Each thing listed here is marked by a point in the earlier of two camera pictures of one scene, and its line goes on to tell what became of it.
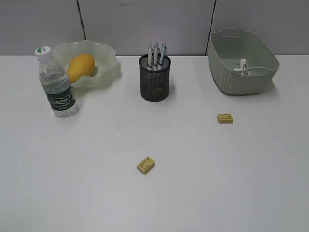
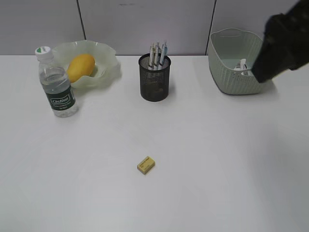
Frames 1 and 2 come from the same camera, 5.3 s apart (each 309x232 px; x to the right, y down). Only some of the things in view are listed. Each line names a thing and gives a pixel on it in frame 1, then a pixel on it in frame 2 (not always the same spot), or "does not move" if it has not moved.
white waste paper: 241,65 does not move
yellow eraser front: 146,165 does not move
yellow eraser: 225,118 → 159,90
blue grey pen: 164,53 does not move
